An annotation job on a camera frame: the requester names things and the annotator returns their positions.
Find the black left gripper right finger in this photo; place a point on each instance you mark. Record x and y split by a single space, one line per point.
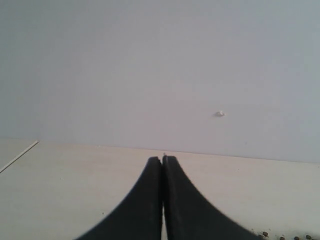
188 214

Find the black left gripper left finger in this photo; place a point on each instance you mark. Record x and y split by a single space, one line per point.
139 216

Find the pile of brown pellets and grains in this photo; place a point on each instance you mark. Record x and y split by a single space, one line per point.
287 234

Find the white wall plug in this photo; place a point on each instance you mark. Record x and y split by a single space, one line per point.
220 114

